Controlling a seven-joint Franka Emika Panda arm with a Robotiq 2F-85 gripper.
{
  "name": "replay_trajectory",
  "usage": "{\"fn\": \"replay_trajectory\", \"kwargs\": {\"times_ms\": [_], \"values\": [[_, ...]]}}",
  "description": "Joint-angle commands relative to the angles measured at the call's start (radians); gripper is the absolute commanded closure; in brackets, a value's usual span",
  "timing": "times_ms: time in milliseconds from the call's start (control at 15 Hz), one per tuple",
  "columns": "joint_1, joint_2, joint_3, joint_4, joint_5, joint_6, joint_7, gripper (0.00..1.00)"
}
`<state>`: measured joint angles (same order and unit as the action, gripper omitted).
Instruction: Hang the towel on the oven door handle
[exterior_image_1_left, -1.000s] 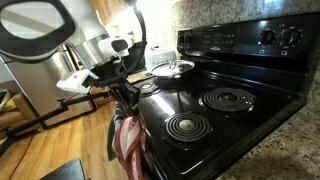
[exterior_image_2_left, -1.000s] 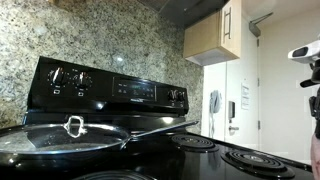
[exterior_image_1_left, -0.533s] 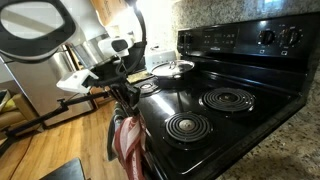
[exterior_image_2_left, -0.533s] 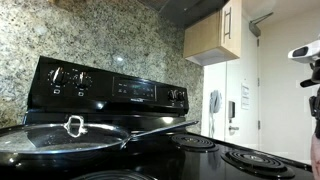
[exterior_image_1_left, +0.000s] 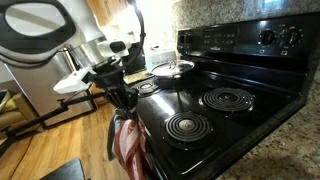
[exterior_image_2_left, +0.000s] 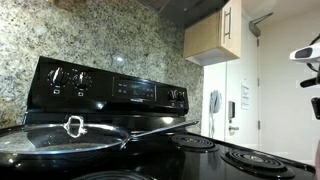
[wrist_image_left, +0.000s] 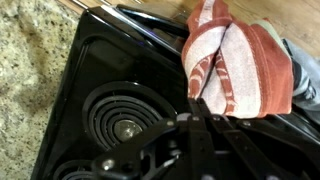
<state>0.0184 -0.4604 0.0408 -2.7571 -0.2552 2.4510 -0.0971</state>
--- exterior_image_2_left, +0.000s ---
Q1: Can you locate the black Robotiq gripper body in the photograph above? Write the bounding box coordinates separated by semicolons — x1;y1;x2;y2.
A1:
310;97;320;120

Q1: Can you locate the black door lock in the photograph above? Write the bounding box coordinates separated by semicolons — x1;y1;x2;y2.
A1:
228;100;236;119

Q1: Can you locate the white room door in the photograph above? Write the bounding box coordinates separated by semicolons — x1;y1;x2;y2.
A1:
225;14;261;144

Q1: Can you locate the metal door closer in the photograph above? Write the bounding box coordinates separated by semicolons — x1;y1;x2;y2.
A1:
248;12;274;38

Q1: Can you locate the white paper notice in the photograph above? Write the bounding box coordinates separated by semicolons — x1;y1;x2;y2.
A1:
240;83;250;111

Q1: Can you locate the black coil burner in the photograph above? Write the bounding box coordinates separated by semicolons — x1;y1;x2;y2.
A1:
71;169;158;180
220;148;296;179
170;133;220;153

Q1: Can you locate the black stove control knob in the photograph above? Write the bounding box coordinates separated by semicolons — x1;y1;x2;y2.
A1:
175;90;186;102
166;89;177;102
72;70;93;89
47;66;69;87

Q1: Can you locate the black range hood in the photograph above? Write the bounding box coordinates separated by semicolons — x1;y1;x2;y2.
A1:
138;0;231;29

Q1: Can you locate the black electric stove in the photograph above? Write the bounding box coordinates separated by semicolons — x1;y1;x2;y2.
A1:
0;54;318;180

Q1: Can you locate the black stereo camera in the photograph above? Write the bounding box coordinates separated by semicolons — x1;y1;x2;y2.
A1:
299;76;318;88

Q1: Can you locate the grey wall phone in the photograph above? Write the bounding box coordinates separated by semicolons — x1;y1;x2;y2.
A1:
208;89;223;138

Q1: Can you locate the steel cabinet door handle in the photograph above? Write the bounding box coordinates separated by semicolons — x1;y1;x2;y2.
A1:
222;6;233;41

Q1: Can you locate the light wood wall cabinet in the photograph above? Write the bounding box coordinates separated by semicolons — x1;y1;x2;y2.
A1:
182;0;243;67

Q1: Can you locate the black frying pan steel handle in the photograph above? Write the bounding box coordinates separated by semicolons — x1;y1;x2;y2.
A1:
0;119;200;168

